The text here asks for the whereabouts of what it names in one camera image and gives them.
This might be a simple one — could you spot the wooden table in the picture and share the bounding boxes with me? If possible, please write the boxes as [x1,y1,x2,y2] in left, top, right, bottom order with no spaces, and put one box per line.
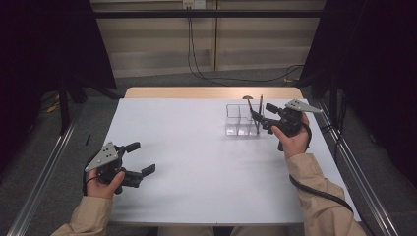
[123,86,304,100]

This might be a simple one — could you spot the black pencil with orange end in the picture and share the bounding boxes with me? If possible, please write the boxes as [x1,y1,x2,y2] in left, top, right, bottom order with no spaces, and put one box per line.
[258,93,265,135]
[246,97,260,135]

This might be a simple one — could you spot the black wall cable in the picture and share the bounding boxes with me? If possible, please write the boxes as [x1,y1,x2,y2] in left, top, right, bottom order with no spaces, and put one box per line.
[186,16,306,87]

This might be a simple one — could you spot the white wall socket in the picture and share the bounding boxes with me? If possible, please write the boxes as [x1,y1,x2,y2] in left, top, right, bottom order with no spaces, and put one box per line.
[182,0,207,10]

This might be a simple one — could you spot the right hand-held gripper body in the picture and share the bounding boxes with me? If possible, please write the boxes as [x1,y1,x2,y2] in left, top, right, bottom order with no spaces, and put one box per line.
[267,98,325,152]

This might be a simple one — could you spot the black curtain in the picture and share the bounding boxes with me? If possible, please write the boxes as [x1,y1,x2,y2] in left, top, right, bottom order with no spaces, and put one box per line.
[0,0,117,171]
[299,0,417,190]

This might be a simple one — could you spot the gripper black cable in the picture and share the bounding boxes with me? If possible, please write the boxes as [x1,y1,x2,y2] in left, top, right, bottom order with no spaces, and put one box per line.
[288,112,354,214]
[81,153,99,197]

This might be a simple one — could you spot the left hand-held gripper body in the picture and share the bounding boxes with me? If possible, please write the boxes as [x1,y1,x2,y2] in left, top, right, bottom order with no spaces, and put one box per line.
[84,141,145,196]

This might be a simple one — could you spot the person's right hand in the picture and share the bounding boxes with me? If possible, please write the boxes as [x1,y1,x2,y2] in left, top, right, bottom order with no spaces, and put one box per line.
[270,111,311,160]

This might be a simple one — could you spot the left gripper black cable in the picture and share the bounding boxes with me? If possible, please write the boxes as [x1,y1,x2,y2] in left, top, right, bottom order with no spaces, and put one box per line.
[81,153,99,197]

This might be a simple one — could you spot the white table sheet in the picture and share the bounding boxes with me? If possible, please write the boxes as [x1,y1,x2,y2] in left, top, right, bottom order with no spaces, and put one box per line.
[106,97,362,226]

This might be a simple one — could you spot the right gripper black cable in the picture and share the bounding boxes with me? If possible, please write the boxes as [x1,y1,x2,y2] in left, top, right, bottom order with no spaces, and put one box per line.
[288,112,354,214]

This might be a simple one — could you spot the person's left hand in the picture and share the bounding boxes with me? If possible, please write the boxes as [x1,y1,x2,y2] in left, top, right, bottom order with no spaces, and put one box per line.
[86,168,126,201]

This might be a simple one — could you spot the black horizontal bar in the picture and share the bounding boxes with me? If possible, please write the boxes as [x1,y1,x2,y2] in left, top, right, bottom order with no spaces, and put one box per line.
[92,9,326,19]

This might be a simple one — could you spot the aluminium floor rail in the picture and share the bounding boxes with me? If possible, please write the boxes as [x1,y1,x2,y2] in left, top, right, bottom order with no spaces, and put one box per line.
[314,99,399,236]
[6,101,88,236]

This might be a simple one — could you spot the clear acrylic pen holder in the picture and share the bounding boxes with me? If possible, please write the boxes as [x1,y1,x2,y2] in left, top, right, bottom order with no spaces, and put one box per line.
[224,103,266,137]

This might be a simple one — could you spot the black metal stand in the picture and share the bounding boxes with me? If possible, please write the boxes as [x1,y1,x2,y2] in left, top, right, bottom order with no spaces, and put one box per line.
[58,73,124,136]

